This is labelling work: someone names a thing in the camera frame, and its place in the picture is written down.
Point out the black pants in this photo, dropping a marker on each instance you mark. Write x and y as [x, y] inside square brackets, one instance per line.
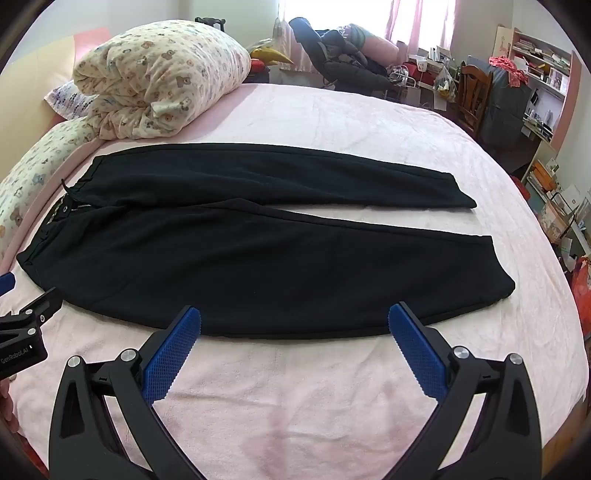
[231, 258]

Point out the red patterned cloth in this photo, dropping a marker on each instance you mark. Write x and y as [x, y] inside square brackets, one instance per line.
[510, 69]

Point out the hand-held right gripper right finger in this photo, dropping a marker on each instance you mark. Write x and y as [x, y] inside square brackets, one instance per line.
[415, 353]

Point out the wooden chair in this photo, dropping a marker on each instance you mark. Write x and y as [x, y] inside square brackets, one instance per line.
[473, 97]

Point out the pink bed blanket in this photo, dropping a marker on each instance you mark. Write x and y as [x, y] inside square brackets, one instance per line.
[295, 406]

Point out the grey cloth on chair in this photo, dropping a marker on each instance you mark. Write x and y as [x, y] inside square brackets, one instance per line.
[505, 110]

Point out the purple print pillow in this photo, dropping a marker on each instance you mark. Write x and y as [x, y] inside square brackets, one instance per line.
[69, 99]

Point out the bear print pillow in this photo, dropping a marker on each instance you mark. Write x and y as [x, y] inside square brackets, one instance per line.
[37, 170]

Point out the floral beige pillow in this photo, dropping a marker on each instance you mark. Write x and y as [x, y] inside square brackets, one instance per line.
[161, 74]

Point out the pink bookshelf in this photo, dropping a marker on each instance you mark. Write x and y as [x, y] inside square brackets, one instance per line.
[545, 78]

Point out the pink window curtain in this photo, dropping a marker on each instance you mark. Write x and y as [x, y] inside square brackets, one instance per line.
[406, 23]

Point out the stack of boxes and papers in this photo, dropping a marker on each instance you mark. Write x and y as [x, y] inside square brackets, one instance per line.
[554, 198]

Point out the yellow plush toy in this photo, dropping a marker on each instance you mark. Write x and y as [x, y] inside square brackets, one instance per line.
[272, 55]

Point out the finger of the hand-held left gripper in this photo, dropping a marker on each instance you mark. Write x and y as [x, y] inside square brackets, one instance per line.
[5, 285]
[41, 307]

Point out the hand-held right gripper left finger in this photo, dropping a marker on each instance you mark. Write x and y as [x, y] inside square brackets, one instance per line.
[175, 355]

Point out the orange plastic bag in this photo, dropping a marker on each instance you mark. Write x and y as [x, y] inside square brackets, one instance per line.
[582, 286]

